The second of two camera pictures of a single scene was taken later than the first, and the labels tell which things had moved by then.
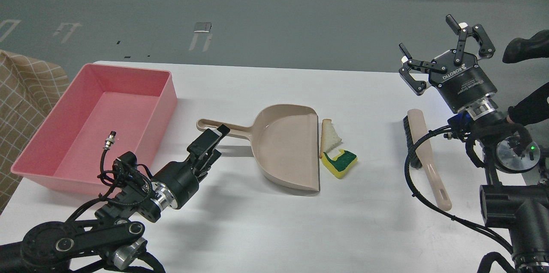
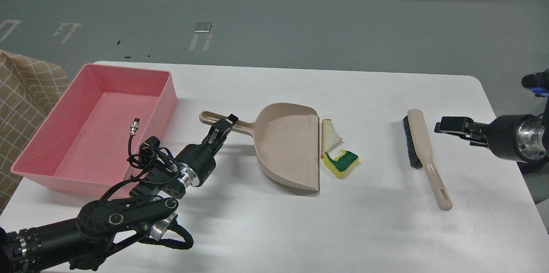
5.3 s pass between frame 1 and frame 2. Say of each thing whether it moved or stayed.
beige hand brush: stayed
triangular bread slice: stayed
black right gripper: moved
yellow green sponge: stayed
